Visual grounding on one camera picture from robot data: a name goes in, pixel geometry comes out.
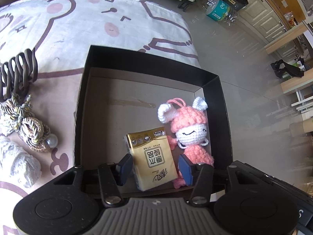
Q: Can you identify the yellow tissue packet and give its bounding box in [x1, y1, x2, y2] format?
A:
[123, 127, 179, 192]

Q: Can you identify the clear bag of plastic bottles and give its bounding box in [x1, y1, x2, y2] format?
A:
[199, 0, 239, 26]

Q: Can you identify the wooden desk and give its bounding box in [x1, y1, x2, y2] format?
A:
[264, 20, 313, 55]

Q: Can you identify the black cardboard box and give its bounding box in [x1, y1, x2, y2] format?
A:
[73, 44, 233, 194]

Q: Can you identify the black plastic bag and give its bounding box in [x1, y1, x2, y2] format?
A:
[225, 0, 249, 12]

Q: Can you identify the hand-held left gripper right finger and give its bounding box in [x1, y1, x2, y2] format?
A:
[178, 153, 278, 206]

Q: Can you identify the green tissue roll pack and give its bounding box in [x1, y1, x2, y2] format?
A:
[206, 0, 232, 22]

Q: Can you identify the bear printed blanket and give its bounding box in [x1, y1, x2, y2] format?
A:
[0, 0, 201, 228]

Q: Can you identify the pink crochet bunny doll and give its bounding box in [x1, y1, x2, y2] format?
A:
[157, 97, 215, 189]

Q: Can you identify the braided rope knot ornament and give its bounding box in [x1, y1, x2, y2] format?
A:
[0, 94, 59, 154]

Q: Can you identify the white cabinet row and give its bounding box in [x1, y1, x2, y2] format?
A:
[232, 0, 297, 45]

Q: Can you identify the brown hair claw clip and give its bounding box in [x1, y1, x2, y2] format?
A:
[0, 49, 38, 102]

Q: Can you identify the grey crochet mouse doll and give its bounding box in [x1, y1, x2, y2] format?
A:
[0, 136, 41, 189]

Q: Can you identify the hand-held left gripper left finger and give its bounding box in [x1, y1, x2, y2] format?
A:
[37, 153, 134, 208]

